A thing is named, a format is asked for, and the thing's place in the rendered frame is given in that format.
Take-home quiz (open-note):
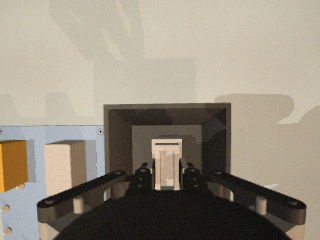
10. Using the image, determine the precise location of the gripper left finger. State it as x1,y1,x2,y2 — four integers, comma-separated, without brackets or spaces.
37,158,156,240

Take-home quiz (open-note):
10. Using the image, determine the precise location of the orange block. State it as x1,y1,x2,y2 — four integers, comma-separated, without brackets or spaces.
0,140,28,192

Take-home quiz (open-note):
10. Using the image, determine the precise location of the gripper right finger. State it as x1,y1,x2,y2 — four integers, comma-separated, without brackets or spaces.
179,158,307,240

